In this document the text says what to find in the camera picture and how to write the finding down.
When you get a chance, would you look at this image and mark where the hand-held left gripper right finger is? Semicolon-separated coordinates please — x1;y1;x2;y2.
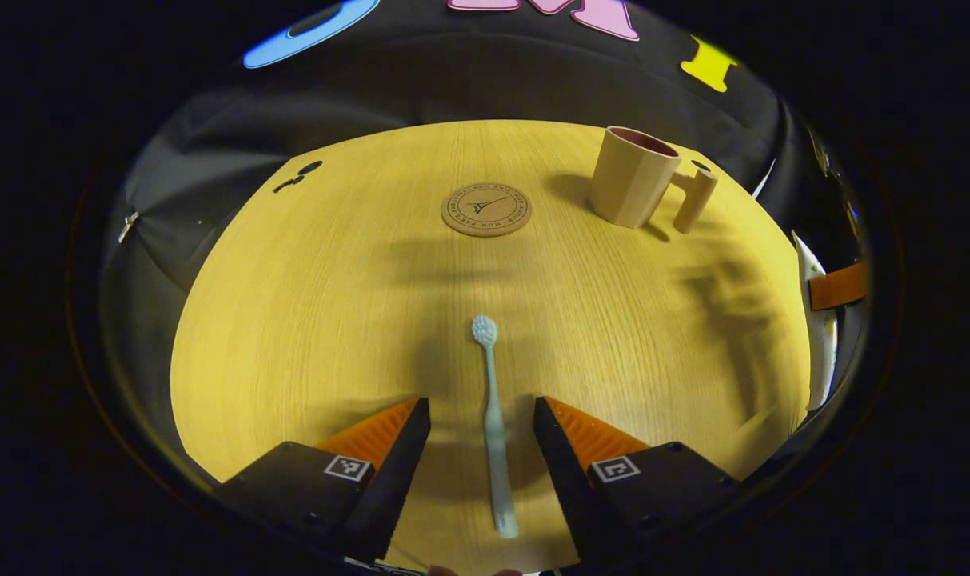
533;396;741;565

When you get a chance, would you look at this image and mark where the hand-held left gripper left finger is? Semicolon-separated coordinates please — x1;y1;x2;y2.
213;398;432;565

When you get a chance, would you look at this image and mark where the light blue toothbrush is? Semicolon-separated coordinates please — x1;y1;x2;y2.
472;314;521;539

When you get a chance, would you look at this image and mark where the beige cup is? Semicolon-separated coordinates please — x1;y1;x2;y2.
589;126;719;234

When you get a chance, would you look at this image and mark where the round cork coaster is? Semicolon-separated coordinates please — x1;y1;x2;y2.
441;182;533;238

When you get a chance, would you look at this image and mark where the wooden desktop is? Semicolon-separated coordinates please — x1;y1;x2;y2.
170;120;812;573

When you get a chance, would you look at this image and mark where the black backdrop cloth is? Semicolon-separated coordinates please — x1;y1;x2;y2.
97;0;869;489

